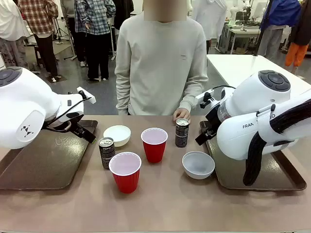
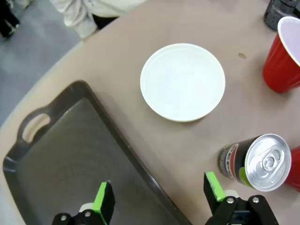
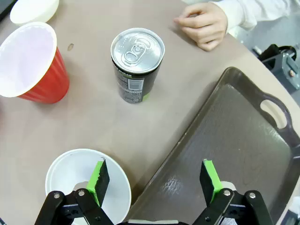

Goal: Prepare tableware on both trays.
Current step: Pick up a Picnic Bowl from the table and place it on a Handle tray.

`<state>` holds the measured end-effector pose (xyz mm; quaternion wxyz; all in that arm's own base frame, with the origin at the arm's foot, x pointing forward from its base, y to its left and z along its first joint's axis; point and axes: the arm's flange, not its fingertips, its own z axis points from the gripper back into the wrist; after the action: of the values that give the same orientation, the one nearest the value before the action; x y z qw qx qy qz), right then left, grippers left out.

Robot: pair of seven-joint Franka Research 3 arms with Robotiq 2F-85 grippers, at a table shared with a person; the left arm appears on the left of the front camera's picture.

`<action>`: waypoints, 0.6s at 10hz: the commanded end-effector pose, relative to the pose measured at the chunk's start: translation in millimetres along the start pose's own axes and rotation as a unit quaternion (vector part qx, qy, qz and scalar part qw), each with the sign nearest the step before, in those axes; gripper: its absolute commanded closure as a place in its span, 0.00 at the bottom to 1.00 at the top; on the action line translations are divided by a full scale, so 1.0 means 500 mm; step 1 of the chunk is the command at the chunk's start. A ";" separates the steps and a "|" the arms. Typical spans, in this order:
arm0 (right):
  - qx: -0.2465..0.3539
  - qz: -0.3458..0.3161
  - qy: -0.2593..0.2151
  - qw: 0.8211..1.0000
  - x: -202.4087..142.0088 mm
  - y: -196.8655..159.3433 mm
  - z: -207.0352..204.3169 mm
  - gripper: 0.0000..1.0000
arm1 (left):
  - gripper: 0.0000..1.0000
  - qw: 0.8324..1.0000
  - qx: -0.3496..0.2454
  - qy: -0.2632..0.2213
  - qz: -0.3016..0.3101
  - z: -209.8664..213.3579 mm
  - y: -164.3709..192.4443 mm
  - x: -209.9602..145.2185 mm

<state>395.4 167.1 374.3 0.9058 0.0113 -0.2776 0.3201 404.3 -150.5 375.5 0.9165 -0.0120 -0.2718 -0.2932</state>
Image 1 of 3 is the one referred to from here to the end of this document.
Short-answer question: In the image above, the bystander in white clothes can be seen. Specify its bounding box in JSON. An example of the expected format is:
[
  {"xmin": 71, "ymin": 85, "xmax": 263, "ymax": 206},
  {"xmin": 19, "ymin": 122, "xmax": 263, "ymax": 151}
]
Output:
[{"xmin": 0, "ymin": 0, "xmax": 31, "ymax": 70}]

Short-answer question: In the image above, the grey bowl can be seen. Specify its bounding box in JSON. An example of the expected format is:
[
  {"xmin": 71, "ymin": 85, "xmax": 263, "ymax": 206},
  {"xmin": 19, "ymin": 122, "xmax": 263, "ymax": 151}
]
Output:
[{"xmin": 182, "ymin": 150, "xmax": 216, "ymax": 180}]

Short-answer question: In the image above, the person in beige sweatshirt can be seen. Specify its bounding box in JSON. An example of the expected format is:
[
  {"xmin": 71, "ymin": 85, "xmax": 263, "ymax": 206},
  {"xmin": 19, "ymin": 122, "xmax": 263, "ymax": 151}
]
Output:
[{"xmin": 114, "ymin": 0, "xmax": 209, "ymax": 116}]

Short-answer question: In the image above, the bystander in blue plaid shirt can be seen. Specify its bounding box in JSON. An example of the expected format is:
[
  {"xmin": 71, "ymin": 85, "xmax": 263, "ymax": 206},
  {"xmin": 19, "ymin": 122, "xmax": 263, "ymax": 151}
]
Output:
[{"xmin": 74, "ymin": 0, "xmax": 117, "ymax": 81}]

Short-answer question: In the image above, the bystander in grey top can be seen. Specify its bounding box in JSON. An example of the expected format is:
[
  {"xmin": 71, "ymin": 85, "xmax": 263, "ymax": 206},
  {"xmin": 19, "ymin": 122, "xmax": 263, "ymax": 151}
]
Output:
[{"xmin": 60, "ymin": 0, "xmax": 88, "ymax": 67}]

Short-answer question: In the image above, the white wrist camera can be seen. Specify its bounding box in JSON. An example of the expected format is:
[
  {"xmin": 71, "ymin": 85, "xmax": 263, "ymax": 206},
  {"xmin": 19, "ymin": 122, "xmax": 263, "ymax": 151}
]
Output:
[
  {"xmin": 194, "ymin": 88, "xmax": 215, "ymax": 109},
  {"xmin": 76, "ymin": 87, "xmax": 97, "ymax": 104}
]

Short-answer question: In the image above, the red plastic cup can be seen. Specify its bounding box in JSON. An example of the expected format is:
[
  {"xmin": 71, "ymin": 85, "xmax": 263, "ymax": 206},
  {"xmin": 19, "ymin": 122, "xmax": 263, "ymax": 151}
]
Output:
[
  {"xmin": 140, "ymin": 127, "xmax": 169, "ymax": 164},
  {"xmin": 108, "ymin": 151, "xmax": 142, "ymax": 194}
]

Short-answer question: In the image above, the person's left hand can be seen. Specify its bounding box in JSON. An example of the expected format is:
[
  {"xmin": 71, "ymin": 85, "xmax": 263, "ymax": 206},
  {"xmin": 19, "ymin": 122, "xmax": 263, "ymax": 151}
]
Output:
[{"xmin": 173, "ymin": 108, "xmax": 191, "ymax": 122}]

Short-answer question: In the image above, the person's left forearm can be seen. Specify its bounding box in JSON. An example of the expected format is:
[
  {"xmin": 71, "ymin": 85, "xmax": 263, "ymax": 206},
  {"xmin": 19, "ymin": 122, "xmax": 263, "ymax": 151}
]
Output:
[{"xmin": 178, "ymin": 72, "xmax": 209, "ymax": 113}]

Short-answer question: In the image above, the white table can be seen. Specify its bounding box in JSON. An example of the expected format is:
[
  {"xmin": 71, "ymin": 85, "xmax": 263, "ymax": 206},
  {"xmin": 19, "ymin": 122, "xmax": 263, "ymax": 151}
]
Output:
[{"xmin": 206, "ymin": 54, "xmax": 311, "ymax": 94}]

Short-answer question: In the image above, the bystander in orange trousers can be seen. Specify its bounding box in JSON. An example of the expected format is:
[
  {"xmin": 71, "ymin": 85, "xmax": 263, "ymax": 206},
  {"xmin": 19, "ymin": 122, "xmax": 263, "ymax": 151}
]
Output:
[{"xmin": 284, "ymin": 0, "xmax": 311, "ymax": 67}]

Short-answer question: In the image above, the grey workshop desk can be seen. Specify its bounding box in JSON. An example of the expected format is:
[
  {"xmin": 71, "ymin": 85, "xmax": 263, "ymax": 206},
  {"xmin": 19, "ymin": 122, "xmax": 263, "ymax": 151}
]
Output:
[{"xmin": 218, "ymin": 20, "xmax": 268, "ymax": 54}]

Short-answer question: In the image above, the white bowl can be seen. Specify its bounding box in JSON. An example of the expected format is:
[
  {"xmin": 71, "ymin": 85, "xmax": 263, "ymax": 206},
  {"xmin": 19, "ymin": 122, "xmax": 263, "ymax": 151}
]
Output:
[{"xmin": 103, "ymin": 125, "xmax": 132, "ymax": 148}]

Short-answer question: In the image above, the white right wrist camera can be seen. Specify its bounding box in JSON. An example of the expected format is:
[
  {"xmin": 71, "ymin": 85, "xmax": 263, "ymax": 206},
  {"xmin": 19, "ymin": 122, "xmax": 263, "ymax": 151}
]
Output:
[{"xmin": 194, "ymin": 88, "xmax": 215, "ymax": 109}]

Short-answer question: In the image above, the black pole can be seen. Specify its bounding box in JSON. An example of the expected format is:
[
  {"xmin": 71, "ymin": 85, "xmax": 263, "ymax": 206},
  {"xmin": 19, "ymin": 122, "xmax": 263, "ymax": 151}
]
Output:
[{"xmin": 252, "ymin": 0, "xmax": 274, "ymax": 57}]

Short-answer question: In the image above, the bystander in white shirt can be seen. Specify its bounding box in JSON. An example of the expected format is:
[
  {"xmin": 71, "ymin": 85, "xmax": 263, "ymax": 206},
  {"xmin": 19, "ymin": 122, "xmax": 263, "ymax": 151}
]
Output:
[{"xmin": 190, "ymin": 0, "xmax": 228, "ymax": 55}]

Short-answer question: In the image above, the black drink can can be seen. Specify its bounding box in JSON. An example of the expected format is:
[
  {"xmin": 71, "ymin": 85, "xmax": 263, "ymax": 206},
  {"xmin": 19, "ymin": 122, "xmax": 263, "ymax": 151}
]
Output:
[
  {"xmin": 98, "ymin": 137, "xmax": 115, "ymax": 170},
  {"xmin": 174, "ymin": 118, "xmax": 190, "ymax": 148}
]

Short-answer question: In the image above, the brown plastic tray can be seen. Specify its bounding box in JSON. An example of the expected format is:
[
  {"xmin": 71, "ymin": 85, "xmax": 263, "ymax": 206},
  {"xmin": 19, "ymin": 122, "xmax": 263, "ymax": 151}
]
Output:
[
  {"xmin": 0, "ymin": 119, "xmax": 99, "ymax": 190},
  {"xmin": 199, "ymin": 120, "xmax": 307, "ymax": 191}
]

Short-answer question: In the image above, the person's right forearm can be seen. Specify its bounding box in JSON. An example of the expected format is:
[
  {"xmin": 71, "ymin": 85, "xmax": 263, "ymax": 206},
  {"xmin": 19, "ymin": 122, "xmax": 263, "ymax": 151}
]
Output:
[{"xmin": 114, "ymin": 72, "xmax": 132, "ymax": 116}]

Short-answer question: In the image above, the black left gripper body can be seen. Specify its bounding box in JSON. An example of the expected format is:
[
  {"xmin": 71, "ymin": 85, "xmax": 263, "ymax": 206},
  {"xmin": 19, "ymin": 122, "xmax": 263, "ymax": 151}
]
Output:
[{"xmin": 42, "ymin": 112, "xmax": 85, "ymax": 136}]

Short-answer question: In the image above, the bystander in red plaid shirt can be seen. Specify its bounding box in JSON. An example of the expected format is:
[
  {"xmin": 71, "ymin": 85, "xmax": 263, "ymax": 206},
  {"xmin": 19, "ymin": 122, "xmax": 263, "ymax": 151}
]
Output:
[{"xmin": 17, "ymin": 0, "xmax": 60, "ymax": 83}]

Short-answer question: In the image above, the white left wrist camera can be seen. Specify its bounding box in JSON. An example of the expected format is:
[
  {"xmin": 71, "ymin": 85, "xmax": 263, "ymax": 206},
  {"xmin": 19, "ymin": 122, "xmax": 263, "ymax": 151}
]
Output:
[{"xmin": 76, "ymin": 87, "xmax": 97, "ymax": 104}]

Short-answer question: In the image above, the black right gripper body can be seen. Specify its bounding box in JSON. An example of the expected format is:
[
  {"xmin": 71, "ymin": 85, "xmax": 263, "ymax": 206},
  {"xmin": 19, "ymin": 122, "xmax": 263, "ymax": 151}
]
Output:
[{"xmin": 205, "ymin": 104, "xmax": 223, "ymax": 133}]

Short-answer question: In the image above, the bystander in blue jacket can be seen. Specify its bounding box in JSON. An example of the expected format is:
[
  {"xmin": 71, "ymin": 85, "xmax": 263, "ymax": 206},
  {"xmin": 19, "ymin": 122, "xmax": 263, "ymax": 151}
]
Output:
[{"xmin": 259, "ymin": 0, "xmax": 303, "ymax": 58}]

